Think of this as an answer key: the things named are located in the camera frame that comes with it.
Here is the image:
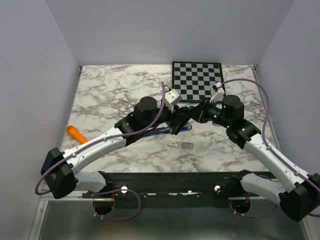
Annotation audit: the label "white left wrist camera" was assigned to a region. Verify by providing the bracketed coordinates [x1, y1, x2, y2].
[164, 89, 182, 113]

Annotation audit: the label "black and grey chessboard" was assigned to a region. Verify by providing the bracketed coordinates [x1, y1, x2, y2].
[171, 61, 224, 103]

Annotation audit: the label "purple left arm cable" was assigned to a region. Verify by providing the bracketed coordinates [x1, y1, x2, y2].
[34, 82, 167, 221]

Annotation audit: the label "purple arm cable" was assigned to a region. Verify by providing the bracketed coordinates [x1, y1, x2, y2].
[217, 78, 320, 218]
[34, 82, 167, 221]

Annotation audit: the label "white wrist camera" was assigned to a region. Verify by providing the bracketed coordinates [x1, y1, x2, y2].
[209, 82, 225, 104]
[164, 89, 182, 113]

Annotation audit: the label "white staple box sleeve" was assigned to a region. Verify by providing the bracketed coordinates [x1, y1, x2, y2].
[166, 140, 179, 148]

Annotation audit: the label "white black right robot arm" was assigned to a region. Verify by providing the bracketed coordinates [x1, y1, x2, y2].
[185, 95, 320, 222]

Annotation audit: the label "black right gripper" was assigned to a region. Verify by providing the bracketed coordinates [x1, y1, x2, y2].
[186, 96, 232, 128]

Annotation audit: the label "blue and black stapler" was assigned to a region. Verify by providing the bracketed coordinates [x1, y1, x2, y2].
[144, 123, 192, 137]

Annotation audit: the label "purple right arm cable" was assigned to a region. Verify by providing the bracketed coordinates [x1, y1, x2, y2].
[217, 78, 320, 218]

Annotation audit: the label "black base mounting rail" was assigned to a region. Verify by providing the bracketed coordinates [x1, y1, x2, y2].
[82, 170, 260, 213]

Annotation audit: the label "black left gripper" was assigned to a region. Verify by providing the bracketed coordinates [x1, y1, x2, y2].
[142, 100, 188, 130]

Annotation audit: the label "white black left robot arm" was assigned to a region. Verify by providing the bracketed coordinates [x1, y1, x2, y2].
[40, 94, 188, 199]

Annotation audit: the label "staple tray with staples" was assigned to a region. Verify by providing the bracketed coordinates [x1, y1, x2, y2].
[181, 142, 194, 150]

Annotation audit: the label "orange toy microphone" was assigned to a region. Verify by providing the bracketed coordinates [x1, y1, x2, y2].
[66, 125, 88, 144]

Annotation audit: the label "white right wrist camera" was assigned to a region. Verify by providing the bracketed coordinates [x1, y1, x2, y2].
[209, 82, 225, 104]

